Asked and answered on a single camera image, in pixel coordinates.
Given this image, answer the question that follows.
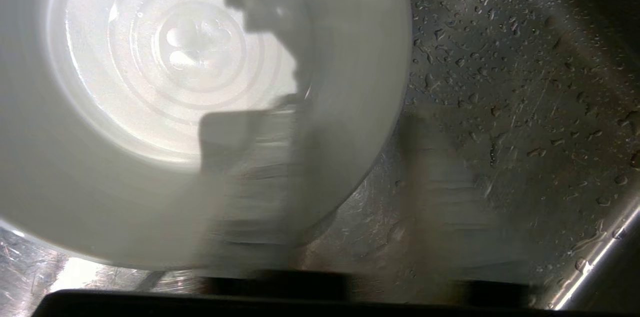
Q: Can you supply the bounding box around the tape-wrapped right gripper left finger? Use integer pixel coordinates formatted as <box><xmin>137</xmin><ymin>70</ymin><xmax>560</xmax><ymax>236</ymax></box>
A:
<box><xmin>195</xmin><ymin>101</ymin><xmax>352</xmax><ymax>302</ymax></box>

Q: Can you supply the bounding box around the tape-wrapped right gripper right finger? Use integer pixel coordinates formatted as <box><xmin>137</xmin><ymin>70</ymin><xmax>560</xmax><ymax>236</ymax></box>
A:
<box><xmin>400</xmin><ymin>109</ymin><xmax>533</xmax><ymax>307</ymax></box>

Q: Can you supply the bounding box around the white bowl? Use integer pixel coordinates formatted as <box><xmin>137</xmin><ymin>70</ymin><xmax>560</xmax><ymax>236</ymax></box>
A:
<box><xmin>0</xmin><ymin>0</ymin><xmax>414</xmax><ymax>272</ymax></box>

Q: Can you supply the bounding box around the stainless steel sink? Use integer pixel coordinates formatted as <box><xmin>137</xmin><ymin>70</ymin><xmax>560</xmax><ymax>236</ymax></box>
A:
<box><xmin>0</xmin><ymin>0</ymin><xmax>640</xmax><ymax>313</ymax></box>

